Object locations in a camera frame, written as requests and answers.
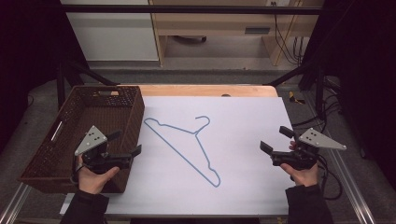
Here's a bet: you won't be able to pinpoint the black horizontal frame bar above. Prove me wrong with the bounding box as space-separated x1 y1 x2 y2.
60 4 323 16

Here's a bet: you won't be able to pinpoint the aluminium rail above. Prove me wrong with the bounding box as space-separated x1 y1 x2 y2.
323 145 376 224
0 182 33 224

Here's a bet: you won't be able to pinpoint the black frame leg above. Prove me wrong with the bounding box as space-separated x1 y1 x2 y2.
56 59 120 110
266 61 327 117

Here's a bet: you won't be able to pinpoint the yellow cable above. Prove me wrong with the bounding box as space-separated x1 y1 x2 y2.
273 0 304 67

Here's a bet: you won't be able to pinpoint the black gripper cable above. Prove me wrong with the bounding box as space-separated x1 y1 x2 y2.
70 154 86 185
317 154 344 202

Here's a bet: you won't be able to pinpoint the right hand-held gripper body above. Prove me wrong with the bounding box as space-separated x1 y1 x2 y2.
270 127 347 172

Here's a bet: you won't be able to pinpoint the blue wire clothes hanger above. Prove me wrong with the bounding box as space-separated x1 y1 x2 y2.
143 115 222 189

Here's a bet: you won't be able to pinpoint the black floor cables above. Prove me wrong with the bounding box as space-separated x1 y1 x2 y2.
291 76 344 133

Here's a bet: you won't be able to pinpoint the white cabinet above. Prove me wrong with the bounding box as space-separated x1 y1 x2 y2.
60 0 160 63

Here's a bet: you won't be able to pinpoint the black hanging cables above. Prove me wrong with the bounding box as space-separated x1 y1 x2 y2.
270 1 305 66

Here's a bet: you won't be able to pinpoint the white paper sheet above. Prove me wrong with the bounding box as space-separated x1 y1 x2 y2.
59 95 295 217

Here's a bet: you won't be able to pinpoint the light wooden desk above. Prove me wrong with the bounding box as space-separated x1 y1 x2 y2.
148 0 325 67

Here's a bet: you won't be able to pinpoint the person's right hand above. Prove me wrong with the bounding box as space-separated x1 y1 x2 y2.
279 140 320 188

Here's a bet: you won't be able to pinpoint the brown woven plastic basket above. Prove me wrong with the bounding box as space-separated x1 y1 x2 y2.
17 85 146 194

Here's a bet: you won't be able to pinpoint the yellow and black tool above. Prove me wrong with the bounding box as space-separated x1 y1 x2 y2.
288 91 306 105

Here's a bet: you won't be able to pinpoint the person's left hand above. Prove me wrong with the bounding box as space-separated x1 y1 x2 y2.
76 154 120 196

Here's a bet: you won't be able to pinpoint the black curtain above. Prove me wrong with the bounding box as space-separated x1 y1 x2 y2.
0 0 89 154
302 0 396 189

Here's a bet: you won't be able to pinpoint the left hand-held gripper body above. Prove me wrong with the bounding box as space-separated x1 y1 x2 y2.
74 125 134 175

